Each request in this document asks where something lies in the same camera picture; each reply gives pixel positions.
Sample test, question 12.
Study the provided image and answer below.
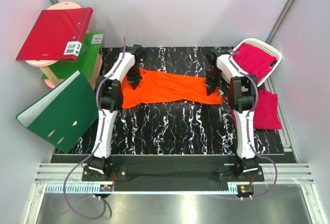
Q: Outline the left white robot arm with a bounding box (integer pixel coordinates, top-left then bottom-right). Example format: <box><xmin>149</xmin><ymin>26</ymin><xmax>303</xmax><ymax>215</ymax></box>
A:
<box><xmin>88</xmin><ymin>44</ymin><xmax>144</xmax><ymax>181</ymax></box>

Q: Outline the aluminium rail frame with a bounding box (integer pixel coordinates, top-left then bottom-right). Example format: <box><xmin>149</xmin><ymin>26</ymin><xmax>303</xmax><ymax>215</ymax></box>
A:
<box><xmin>23</xmin><ymin>141</ymin><xmax>328</xmax><ymax>224</ymax></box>

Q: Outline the dark green ring binder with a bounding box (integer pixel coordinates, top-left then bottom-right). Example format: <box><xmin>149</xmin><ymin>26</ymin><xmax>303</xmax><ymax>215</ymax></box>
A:
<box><xmin>16</xmin><ymin>70</ymin><xmax>98</xmax><ymax>153</ymax></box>

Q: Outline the white plastic laundry basket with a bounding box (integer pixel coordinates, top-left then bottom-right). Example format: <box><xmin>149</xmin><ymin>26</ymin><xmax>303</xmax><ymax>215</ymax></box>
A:
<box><xmin>223</xmin><ymin>38</ymin><xmax>283</xmax><ymax>88</ymax></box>

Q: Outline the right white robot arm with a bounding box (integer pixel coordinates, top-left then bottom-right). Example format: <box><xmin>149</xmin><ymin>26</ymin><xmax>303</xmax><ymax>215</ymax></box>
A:
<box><xmin>205</xmin><ymin>48</ymin><xmax>258</xmax><ymax>181</ymax></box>

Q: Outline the purple cable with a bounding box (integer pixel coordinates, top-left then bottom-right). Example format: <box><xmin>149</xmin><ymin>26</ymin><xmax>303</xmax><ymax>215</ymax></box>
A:
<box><xmin>62</xmin><ymin>36</ymin><xmax>127</xmax><ymax>220</ymax></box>
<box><xmin>226</xmin><ymin>51</ymin><xmax>278</xmax><ymax>199</ymax></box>

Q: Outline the light green folder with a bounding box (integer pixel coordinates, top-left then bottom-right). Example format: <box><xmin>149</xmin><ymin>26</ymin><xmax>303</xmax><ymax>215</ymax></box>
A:
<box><xmin>49</xmin><ymin>31</ymin><xmax>104</xmax><ymax>80</ymax></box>

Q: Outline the red ring binder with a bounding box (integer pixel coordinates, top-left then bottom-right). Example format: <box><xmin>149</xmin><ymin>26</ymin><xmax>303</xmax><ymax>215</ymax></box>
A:
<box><xmin>16</xmin><ymin>7</ymin><xmax>93</xmax><ymax>61</ymax></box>

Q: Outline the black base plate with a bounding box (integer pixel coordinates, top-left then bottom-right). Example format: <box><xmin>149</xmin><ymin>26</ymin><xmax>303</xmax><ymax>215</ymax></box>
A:
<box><xmin>81</xmin><ymin>164</ymin><xmax>265</xmax><ymax>182</ymax></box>

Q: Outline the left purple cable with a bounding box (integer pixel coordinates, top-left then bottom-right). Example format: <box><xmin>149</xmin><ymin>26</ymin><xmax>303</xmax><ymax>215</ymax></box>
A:
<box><xmin>62</xmin><ymin>36</ymin><xmax>127</xmax><ymax>220</ymax></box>

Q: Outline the folded pink t shirt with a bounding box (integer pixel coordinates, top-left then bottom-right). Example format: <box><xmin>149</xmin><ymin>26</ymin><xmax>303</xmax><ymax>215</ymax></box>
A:
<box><xmin>232</xmin><ymin>88</ymin><xmax>282</xmax><ymax>130</ymax></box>

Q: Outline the orange t shirt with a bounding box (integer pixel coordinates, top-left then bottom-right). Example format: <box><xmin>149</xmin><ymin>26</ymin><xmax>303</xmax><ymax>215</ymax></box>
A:
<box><xmin>122</xmin><ymin>69</ymin><xmax>223</xmax><ymax>109</ymax></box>

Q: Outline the pink t shirt in basket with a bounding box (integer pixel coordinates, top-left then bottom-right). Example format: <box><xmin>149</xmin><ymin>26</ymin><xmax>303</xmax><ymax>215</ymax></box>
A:
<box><xmin>233</xmin><ymin>43</ymin><xmax>276</xmax><ymax>82</ymax></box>

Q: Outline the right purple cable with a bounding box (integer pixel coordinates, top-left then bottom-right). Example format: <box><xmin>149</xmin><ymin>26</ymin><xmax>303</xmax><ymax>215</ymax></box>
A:
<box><xmin>226</xmin><ymin>51</ymin><xmax>278</xmax><ymax>199</ymax></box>

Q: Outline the pink wooden stool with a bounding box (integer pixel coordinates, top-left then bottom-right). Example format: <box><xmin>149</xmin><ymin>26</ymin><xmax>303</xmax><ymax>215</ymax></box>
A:
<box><xmin>16</xmin><ymin>2</ymin><xmax>103</xmax><ymax>88</ymax></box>

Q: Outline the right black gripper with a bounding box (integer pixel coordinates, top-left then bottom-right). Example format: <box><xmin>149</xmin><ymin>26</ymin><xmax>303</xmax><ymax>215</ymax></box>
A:
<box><xmin>205</xmin><ymin>67</ymin><xmax>222</xmax><ymax>97</ymax></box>

